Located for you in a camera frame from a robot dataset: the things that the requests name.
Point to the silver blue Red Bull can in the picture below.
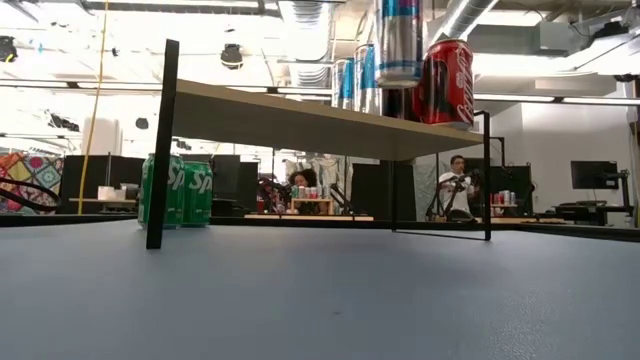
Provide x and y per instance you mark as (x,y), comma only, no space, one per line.
(365,95)
(398,45)

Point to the dark blue Red Bull can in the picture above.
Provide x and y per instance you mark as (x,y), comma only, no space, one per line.
(344,85)

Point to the black background robot arm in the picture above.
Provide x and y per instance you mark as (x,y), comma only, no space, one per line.
(341,197)
(462,216)
(270,192)

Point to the small background wooden shelf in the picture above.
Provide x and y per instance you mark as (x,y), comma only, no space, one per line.
(312,201)

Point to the wooden shelf with black legs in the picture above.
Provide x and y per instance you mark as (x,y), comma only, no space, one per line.
(300,125)

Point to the person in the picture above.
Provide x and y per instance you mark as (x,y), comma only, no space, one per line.
(304,178)
(457,192)

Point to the background wooden table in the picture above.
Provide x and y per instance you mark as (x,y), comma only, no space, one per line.
(307,218)

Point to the black partition panel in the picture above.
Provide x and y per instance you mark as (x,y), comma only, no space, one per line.
(375,192)
(517,180)

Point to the black screen panel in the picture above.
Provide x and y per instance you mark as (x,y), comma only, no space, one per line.
(227,175)

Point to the green Sprite can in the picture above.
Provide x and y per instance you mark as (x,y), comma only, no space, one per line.
(176,200)
(196,195)

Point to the black ceiling-hung device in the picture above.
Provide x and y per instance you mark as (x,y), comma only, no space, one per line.
(231,56)

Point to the small black round fixture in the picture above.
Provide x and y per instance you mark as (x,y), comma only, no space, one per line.
(141,123)

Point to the white cup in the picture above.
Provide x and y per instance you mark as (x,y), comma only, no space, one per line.
(106,193)
(120,194)

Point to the white cylindrical column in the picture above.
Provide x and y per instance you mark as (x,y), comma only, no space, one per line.
(101,137)

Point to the wooden ledge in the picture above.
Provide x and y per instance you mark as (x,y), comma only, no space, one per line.
(90,200)

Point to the black desk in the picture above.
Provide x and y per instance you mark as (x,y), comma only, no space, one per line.
(580,210)

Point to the black computer monitor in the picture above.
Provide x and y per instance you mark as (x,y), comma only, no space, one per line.
(594,175)

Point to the colourful patchwork quilt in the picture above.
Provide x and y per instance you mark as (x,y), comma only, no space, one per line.
(35,172)

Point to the corrugated silver duct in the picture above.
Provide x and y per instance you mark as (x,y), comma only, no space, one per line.
(307,35)

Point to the silver ventilation duct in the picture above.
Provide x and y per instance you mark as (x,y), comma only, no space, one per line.
(465,20)

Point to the black table frame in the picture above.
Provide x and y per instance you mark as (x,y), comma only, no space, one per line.
(75,220)

